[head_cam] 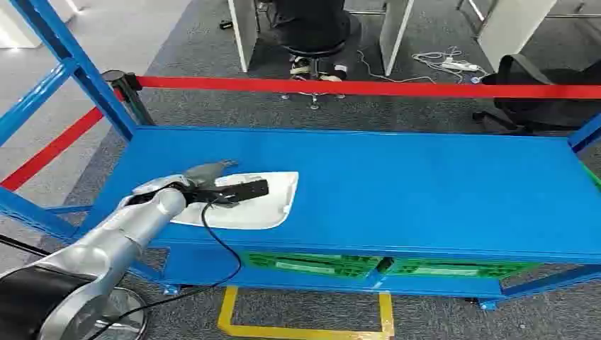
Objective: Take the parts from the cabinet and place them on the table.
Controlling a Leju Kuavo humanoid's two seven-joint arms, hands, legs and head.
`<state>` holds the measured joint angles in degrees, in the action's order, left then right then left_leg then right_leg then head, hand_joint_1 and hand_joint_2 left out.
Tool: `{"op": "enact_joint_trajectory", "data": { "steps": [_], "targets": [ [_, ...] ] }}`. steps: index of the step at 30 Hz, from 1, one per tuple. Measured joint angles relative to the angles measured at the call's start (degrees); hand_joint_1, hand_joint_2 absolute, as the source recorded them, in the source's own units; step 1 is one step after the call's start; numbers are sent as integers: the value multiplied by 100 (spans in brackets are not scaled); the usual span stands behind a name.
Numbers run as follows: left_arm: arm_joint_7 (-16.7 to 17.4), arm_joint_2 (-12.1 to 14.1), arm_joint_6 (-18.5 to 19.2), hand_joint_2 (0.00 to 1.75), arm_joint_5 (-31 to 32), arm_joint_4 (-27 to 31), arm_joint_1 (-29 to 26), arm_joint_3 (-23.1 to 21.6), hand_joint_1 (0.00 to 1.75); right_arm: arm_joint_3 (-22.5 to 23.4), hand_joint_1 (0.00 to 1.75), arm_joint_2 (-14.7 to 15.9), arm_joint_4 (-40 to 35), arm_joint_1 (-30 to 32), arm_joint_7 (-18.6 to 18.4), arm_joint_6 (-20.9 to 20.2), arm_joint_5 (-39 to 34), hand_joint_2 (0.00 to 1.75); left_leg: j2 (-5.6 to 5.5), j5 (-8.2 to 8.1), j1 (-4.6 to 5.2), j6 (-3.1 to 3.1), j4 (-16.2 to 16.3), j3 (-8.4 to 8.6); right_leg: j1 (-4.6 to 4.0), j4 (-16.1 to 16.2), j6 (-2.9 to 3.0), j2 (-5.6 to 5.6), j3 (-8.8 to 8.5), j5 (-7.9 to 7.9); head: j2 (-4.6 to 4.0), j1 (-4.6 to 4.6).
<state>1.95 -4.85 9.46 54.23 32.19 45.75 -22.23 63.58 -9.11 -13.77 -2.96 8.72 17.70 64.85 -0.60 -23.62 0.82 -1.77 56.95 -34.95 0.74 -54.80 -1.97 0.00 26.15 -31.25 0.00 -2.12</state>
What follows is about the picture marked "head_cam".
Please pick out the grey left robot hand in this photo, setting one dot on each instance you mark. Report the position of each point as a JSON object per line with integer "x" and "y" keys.
{"x": 204, "y": 172}

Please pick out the white plastic panel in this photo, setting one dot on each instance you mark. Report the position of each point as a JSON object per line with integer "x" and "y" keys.
{"x": 253, "y": 213}

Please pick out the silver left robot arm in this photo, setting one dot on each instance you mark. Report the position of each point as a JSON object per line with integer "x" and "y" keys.
{"x": 117, "y": 239}

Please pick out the green plastic crate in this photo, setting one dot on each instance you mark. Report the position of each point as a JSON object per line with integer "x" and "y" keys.
{"x": 305, "y": 266}

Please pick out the narrow white desk panel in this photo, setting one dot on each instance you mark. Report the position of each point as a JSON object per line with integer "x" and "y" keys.
{"x": 394, "y": 37}
{"x": 244, "y": 33}

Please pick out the small black floor object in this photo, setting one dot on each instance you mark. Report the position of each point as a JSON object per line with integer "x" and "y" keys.
{"x": 226, "y": 24}

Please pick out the long red barrier belt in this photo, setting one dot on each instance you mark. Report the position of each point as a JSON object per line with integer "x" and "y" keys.
{"x": 328, "y": 87}

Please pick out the round silver stanchion base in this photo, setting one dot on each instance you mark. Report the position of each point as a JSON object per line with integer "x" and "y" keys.
{"x": 127, "y": 310}

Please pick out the short red barrier belt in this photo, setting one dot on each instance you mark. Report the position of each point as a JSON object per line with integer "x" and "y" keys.
{"x": 47, "y": 152}

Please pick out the black stool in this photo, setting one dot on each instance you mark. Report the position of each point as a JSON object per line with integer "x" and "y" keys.
{"x": 312, "y": 50}

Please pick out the person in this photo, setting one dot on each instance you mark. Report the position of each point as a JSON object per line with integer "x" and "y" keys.
{"x": 310, "y": 23}

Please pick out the blue metal shelf rack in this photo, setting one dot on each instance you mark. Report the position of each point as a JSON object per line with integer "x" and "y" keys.
{"x": 422, "y": 187}

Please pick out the yellow floor tape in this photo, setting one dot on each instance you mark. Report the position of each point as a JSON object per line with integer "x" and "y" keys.
{"x": 385, "y": 314}

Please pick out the white power strip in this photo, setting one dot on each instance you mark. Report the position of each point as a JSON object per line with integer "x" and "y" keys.
{"x": 459, "y": 65}

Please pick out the wide white desk panel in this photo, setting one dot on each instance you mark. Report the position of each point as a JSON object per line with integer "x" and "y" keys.
{"x": 509, "y": 28}

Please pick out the black office chair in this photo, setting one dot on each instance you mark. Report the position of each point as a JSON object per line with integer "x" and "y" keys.
{"x": 540, "y": 101}

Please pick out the green crate edge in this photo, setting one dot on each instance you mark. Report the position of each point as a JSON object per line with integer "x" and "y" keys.
{"x": 594, "y": 178}

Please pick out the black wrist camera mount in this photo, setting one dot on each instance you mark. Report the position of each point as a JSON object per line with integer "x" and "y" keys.
{"x": 244, "y": 190}

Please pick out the black stanchion post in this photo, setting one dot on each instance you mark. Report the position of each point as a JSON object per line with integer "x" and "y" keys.
{"x": 138, "y": 108}

